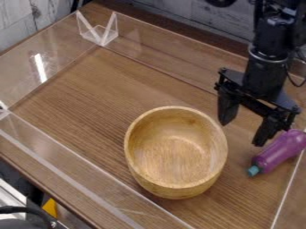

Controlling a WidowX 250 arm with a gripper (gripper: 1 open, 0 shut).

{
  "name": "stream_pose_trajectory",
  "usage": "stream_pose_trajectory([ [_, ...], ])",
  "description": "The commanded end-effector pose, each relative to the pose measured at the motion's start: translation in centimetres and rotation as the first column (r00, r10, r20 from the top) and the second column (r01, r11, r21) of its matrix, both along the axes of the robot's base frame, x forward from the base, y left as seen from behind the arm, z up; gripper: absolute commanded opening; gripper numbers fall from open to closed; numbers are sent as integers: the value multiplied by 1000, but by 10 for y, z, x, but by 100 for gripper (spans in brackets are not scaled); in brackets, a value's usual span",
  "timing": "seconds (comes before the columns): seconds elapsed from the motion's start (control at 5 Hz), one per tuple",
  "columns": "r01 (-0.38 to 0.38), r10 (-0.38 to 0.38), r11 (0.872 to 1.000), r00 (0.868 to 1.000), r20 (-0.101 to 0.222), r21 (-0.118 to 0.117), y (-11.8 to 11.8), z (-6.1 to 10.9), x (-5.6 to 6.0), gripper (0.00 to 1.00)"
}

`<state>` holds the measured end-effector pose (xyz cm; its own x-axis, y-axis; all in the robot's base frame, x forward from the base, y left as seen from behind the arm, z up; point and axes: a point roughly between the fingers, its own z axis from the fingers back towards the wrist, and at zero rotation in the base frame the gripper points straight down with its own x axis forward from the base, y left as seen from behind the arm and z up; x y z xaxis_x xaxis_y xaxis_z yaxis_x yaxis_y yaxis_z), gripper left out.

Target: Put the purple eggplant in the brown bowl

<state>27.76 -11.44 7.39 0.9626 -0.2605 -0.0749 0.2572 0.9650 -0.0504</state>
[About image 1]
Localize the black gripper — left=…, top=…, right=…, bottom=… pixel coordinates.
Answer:
left=215, top=46, right=300, bottom=147

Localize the purple toy eggplant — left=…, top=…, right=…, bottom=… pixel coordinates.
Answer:
left=247, top=129, right=306, bottom=177

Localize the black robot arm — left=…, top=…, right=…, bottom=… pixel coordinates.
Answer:
left=215, top=0, right=306, bottom=147

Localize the brown wooden bowl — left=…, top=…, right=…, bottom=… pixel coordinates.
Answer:
left=123, top=106, right=228, bottom=199

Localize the clear acrylic corner bracket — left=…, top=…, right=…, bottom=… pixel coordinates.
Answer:
left=75, top=12, right=119, bottom=47

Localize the clear acrylic tray wall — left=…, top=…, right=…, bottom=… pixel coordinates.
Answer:
left=0, top=100, right=195, bottom=229

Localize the black cable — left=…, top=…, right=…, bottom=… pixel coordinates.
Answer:
left=0, top=205, right=52, bottom=229

